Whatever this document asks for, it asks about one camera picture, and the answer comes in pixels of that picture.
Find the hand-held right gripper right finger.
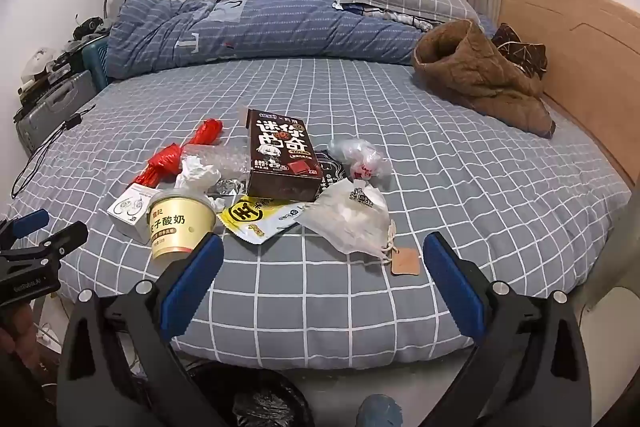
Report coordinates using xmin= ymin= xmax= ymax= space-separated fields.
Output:
xmin=422 ymin=231 xmax=593 ymax=427

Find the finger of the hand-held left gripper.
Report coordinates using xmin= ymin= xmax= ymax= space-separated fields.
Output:
xmin=22 ymin=224 xmax=89 ymax=269
xmin=0 ymin=209 xmax=51 ymax=253

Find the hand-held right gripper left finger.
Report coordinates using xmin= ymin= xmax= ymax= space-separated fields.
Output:
xmin=57 ymin=234 xmax=226 ymax=427

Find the yellow snack wrapper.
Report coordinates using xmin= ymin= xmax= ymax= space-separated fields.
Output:
xmin=217 ymin=194 xmax=311 ymax=244

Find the clear plastic bag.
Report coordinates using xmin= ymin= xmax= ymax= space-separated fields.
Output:
xmin=182 ymin=143 xmax=251 ymax=188
xmin=327 ymin=138 xmax=393 ymax=182

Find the red plastic bag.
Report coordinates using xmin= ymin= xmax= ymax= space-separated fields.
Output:
xmin=131 ymin=118 xmax=223 ymax=188

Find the brown snack box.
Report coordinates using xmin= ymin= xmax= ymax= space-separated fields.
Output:
xmin=245 ymin=108 xmax=325 ymax=202

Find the black bin bag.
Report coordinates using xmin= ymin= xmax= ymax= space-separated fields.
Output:
xmin=185 ymin=359 xmax=316 ymax=427

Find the person's left hand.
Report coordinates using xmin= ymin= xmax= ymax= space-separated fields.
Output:
xmin=0 ymin=318 xmax=38 ymax=360

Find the cream yogurt cup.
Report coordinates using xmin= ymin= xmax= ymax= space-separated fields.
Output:
xmin=146 ymin=188 xmax=217 ymax=260

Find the grey checked bed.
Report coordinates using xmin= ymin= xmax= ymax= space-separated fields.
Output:
xmin=5 ymin=57 xmax=633 ymax=370

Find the small white box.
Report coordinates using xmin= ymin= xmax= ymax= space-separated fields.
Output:
xmin=106 ymin=184 xmax=156 ymax=245

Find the silver foil wrapper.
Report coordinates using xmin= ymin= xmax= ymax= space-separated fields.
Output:
xmin=206 ymin=177 xmax=248 ymax=198

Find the crumpled white tissue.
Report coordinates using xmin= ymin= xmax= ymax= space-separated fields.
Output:
xmin=174 ymin=155 xmax=222 ymax=194

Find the grey suitcase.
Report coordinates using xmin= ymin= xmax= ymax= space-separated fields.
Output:
xmin=14 ymin=69 xmax=98 ymax=152

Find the blue slipper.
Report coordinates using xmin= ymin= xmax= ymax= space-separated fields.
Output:
xmin=357 ymin=394 xmax=403 ymax=427

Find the crumpled clear plastic bag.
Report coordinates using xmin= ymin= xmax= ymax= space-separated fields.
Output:
xmin=327 ymin=138 xmax=393 ymax=182

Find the black packet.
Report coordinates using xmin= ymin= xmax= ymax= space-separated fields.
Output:
xmin=312 ymin=149 xmax=351 ymax=202

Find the white rounded object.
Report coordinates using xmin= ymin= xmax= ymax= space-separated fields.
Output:
xmin=22 ymin=47 xmax=63 ymax=82

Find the teal plastic chair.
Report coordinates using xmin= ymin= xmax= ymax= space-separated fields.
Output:
xmin=80 ymin=34 xmax=111 ymax=90

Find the black gadget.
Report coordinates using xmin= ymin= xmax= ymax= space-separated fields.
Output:
xmin=72 ymin=17 xmax=108 ymax=40

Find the brown fleece garment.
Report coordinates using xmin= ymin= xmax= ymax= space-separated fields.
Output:
xmin=412 ymin=19 xmax=557 ymax=138

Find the dark patterned cloth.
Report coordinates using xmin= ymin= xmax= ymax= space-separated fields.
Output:
xmin=491 ymin=23 xmax=548 ymax=80

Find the wooden headboard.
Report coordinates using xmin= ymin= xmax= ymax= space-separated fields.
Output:
xmin=497 ymin=0 xmax=640 ymax=188

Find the blue striped quilt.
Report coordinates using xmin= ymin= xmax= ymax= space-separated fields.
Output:
xmin=106 ymin=0 xmax=496 ymax=80

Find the black cable with adapter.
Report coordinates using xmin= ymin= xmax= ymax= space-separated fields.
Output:
xmin=11 ymin=104 xmax=96 ymax=200

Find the white drawstring pouch with tag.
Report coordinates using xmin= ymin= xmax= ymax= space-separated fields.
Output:
xmin=296 ymin=179 xmax=420 ymax=276

